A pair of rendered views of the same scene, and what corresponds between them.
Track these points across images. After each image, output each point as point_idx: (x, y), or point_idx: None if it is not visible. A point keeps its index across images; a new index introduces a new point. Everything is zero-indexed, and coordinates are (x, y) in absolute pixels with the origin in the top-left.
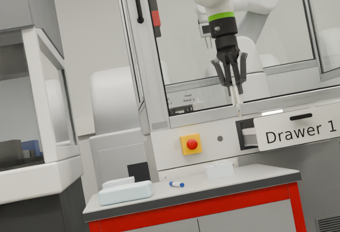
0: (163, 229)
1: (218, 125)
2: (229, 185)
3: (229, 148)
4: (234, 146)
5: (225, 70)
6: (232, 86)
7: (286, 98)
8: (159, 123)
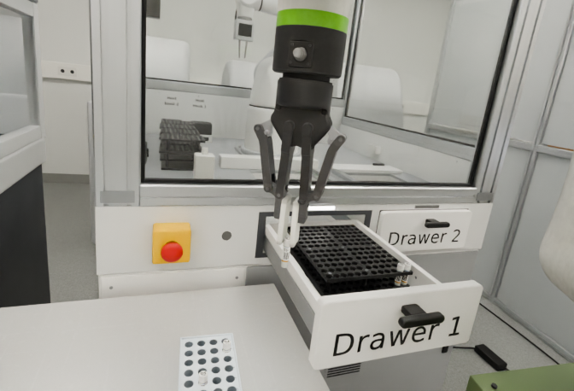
0: None
1: (229, 214)
2: None
3: (237, 252)
4: (246, 249)
5: (284, 160)
6: (287, 201)
7: (346, 190)
8: (116, 194)
